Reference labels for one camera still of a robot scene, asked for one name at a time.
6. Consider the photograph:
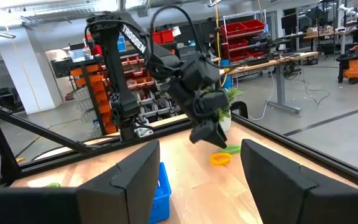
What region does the clear plastic box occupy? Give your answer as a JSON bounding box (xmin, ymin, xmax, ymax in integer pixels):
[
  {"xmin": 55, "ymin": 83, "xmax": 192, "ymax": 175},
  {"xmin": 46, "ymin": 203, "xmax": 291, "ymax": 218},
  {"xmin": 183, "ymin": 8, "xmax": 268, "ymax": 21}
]
[{"xmin": 68, "ymin": 47, "xmax": 93, "ymax": 63}]

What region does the wooden workbench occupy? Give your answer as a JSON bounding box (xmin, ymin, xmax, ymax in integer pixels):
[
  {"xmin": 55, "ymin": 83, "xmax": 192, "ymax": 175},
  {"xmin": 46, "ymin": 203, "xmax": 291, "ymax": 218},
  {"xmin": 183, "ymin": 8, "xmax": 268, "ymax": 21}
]
[{"xmin": 219, "ymin": 51, "xmax": 319, "ymax": 115}]

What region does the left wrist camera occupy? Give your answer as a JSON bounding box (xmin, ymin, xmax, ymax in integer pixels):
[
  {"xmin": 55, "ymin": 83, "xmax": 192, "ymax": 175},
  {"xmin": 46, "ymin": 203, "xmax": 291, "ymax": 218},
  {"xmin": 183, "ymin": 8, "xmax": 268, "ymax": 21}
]
[{"xmin": 197, "ymin": 90, "xmax": 229, "ymax": 114}]

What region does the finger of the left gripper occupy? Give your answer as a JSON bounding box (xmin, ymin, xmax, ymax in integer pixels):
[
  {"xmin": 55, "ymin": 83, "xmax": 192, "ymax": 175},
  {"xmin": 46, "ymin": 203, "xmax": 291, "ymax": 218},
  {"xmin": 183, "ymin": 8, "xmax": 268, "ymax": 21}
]
[
  {"xmin": 190, "ymin": 120, "xmax": 213, "ymax": 144},
  {"xmin": 209, "ymin": 119, "xmax": 228, "ymax": 149}
]

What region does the red bin shelf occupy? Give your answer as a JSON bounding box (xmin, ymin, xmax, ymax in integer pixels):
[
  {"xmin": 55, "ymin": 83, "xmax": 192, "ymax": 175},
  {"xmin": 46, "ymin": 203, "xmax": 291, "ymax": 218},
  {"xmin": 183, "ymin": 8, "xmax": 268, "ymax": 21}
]
[{"xmin": 221, "ymin": 9, "xmax": 269, "ymax": 63}]

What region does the yellow cable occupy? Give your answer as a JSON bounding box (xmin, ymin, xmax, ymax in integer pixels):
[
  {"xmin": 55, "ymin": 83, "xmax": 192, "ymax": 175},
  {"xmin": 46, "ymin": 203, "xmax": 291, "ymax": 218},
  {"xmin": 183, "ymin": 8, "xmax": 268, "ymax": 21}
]
[{"xmin": 214, "ymin": 0, "xmax": 228, "ymax": 88}]

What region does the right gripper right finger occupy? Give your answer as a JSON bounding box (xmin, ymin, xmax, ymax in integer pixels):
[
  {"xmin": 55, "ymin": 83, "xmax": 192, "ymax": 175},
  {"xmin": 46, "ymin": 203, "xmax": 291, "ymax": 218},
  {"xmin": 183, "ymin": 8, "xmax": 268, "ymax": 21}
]
[{"xmin": 240, "ymin": 139, "xmax": 358, "ymax": 224}]

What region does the orange bin rack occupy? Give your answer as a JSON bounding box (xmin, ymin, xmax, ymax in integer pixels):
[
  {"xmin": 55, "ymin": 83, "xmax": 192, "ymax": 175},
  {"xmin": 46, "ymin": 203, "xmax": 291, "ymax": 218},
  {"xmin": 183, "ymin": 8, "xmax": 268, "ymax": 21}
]
[{"xmin": 70, "ymin": 29, "xmax": 180, "ymax": 134}]

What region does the potted green plant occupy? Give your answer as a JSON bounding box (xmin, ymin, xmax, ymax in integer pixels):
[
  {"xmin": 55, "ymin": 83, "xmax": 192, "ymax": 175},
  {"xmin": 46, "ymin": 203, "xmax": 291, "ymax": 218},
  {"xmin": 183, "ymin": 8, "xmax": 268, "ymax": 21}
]
[{"xmin": 216, "ymin": 87, "xmax": 244, "ymax": 132}]

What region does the blue plastic basket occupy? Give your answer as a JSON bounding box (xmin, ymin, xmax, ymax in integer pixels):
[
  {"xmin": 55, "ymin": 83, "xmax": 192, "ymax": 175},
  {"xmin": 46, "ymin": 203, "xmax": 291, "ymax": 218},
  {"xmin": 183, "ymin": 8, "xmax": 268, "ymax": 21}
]
[{"xmin": 149, "ymin": 161, "xmax": 173, "ymax": 224}]

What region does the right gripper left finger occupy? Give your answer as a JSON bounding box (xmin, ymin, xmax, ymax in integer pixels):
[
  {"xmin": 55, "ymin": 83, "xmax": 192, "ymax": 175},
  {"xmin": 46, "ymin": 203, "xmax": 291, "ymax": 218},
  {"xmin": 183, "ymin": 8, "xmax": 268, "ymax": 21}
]
[{"xmin": 0, "ymin": 139, "xmax": 161, "ymax": 224}]

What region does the black curved bracket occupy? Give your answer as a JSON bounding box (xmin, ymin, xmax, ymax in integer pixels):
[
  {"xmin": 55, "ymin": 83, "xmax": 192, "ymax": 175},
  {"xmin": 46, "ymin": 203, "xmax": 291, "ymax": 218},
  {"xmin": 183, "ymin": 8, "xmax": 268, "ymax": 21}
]
[{"xmin": 230, "ymin": 101, "xmax": 249, "ymax": 119}]

